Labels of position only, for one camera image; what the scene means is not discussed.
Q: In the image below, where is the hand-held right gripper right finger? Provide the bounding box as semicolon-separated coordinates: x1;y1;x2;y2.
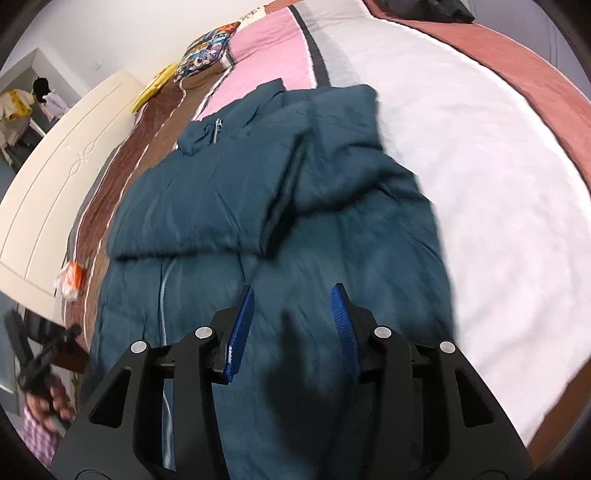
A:
331;282;537;480

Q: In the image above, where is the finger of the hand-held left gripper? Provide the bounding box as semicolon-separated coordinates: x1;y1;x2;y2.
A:
4;311;34;370

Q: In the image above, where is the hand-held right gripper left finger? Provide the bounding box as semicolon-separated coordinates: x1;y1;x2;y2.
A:
50;284;257;480

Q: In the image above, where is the teal padded jacket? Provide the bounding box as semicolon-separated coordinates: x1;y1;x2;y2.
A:
81;78;458;480

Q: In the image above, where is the pile of clothes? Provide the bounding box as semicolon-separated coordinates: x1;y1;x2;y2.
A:
0;90;37;151

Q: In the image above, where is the person's left hand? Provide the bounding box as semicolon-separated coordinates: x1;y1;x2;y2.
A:
25;373;77;435

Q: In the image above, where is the orange and white plastic bag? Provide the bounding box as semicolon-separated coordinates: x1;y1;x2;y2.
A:
54;262;88;301

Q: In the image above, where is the cream wooden headboard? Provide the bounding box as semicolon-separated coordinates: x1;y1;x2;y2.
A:
0;69;146;324

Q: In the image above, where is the striped fleece blanket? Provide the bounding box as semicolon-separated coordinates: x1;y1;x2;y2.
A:
60;0;591;467

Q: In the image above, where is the yellow plush toy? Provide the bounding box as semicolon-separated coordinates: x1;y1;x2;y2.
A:
131;62;181;114

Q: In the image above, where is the colourful printed pillow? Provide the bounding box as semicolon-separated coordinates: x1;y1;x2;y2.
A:
174;21;242;84

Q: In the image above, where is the black padded jacket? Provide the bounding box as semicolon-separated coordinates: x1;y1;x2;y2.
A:
369;0;476;24

